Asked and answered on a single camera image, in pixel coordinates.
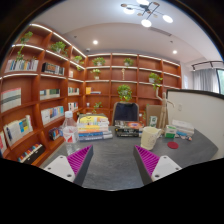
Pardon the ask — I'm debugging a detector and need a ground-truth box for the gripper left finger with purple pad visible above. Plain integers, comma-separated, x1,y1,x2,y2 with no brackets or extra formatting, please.
43,144,94,187

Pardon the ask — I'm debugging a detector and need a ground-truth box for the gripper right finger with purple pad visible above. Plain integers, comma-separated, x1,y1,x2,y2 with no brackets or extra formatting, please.
133,144,183,186

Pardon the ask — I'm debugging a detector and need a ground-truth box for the clear plastic water bottle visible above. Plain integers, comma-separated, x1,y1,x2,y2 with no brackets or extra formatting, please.
62,111,80,155

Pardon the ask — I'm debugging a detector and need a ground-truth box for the red round coaster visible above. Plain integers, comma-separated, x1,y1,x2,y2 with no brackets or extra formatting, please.
167,141,179,149

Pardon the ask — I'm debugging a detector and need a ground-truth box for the colourful stack of books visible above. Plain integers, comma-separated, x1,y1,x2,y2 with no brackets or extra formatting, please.
77,114,113,141

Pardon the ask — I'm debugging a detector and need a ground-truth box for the green and white box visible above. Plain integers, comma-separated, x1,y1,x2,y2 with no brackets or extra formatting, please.
165,125,177,138

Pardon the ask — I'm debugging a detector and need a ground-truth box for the dark stack of books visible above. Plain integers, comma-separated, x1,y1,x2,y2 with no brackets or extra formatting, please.
115,120,144,137

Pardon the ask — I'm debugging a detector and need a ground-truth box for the white flat box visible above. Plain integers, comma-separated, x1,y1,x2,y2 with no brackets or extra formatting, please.
172,120,194,135

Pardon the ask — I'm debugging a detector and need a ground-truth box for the brown cardboard box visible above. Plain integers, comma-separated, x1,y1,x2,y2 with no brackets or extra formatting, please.
146,105,168,128

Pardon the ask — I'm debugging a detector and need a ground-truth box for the dark office chair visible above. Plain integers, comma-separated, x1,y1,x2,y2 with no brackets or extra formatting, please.
112,102,139,124

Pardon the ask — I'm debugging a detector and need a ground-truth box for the wooden artist mannequin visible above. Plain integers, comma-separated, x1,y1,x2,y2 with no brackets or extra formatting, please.
156,87,175,129

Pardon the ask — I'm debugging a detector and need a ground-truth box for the trailing potted plant centre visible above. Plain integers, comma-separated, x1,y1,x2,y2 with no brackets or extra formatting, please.
117,84,132,102

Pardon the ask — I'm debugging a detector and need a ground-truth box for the white board panel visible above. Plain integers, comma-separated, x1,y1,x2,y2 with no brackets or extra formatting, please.
167,89,224,159

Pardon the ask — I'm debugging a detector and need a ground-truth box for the potted plant right shelf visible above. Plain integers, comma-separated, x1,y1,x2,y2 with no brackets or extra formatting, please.
149,72,162,90

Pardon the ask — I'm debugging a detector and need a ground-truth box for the grey window curtain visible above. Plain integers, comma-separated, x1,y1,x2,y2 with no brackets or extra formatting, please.
193,69,219,93

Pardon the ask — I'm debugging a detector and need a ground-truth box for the ceiling chandelier lamp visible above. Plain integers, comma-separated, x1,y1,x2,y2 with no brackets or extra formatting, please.
121,0,173,28

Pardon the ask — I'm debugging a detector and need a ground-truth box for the wooden wall bookshelf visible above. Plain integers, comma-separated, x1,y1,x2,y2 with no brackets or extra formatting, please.
0,24,182,166

